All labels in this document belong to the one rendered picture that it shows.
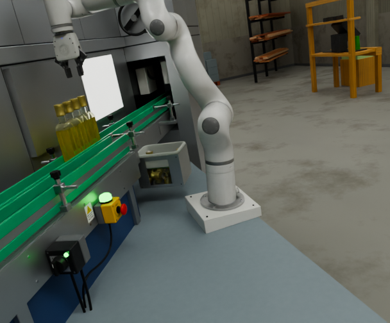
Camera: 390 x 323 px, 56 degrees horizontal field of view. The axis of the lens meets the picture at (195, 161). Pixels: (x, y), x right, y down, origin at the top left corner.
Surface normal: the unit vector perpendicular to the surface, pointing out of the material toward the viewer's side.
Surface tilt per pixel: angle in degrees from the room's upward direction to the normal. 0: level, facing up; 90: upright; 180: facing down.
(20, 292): 90
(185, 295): 0
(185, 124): 90
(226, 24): 90
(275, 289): 0
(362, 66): 90
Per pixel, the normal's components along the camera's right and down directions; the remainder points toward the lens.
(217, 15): 0.32, 0.25
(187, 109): -0.21, 0.34
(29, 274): 0.96, -0.09
